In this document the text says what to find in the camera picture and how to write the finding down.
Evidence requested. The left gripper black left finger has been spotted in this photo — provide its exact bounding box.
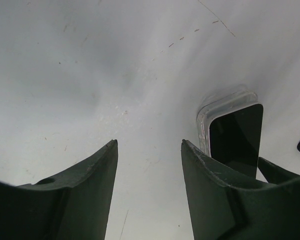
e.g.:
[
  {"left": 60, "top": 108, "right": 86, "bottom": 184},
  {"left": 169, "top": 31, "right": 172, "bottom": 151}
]
[{"left": 0, "top": 140, "right": 118, "bottom": 240}]

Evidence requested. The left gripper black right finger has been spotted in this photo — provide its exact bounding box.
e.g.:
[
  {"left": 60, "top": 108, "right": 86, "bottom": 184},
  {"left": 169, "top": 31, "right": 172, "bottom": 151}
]
[{"left": 181, "top": 140, "right": 300, "bottom": 240}]

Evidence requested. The black smartphone blue edge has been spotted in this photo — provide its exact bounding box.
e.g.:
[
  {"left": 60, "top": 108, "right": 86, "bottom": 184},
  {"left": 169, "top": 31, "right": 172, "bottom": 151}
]
[{"left": 209, "top": 103, "right": 264, "bottom": 178}]

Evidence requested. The clear magsafe phone case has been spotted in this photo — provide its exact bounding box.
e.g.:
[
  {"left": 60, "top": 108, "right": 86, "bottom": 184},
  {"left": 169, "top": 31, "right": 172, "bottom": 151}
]
[{"left": 196, "top": 84, "right": 261, "bottom": 157}]

